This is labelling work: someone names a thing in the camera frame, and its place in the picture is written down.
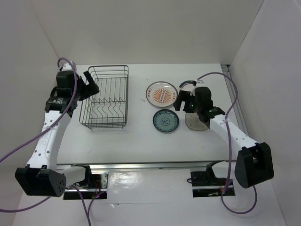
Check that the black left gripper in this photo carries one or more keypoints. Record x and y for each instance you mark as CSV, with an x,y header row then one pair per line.
x,y
90,89

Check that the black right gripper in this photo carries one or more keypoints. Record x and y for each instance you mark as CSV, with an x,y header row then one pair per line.
x,y
183,96

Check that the green red rimmed white plate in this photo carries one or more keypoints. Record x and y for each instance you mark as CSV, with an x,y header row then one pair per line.
x,y
189,82

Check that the orange sunburst white plate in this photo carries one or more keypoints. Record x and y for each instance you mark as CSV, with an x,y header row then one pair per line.
x,y
161,94

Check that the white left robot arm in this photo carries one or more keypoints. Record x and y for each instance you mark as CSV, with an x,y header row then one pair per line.
x,y
40,176

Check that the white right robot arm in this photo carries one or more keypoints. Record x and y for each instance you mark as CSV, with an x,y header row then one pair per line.
x,y
253,160

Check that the clear glass square plate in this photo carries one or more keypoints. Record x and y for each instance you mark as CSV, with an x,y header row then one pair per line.
x,y
193,122

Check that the blue patterned small plate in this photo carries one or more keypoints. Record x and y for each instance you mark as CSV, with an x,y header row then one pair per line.
x,y
165,121

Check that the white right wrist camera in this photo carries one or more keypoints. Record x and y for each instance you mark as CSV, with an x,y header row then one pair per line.
x,y
196,84

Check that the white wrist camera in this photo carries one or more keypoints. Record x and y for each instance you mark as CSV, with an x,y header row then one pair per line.
x,y
196,84
69,66

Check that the grey wire dish rack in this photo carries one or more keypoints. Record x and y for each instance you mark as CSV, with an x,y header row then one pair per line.
x,y
109,107

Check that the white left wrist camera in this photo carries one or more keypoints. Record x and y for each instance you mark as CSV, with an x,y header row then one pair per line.
x,y
69,66

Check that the aluminium front rail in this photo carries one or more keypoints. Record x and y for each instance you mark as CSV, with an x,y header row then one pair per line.
x,y
192,165

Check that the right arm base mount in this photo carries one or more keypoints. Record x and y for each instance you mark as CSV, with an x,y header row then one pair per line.
x,y
205,183

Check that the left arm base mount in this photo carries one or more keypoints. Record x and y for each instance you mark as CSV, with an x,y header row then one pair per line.
x,y
91,185

